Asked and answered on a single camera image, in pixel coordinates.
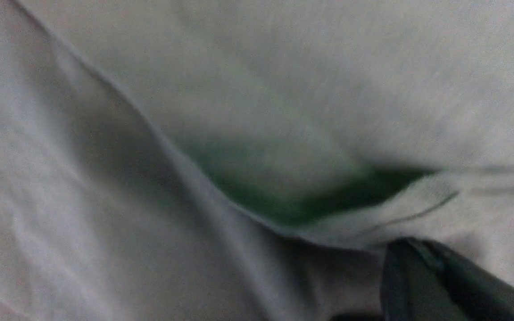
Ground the gray long-sleeved shirt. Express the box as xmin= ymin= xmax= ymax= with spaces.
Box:
xmin=0 ymin=0 xmax=514 ymax=321

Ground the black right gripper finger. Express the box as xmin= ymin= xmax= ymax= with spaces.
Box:
xmin=380 ymin=238 xmax=514 ymax=321

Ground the green backdrop cloth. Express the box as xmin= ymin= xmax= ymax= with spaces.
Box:
xmin=180 ymin=137 xmax=433 ymax=226

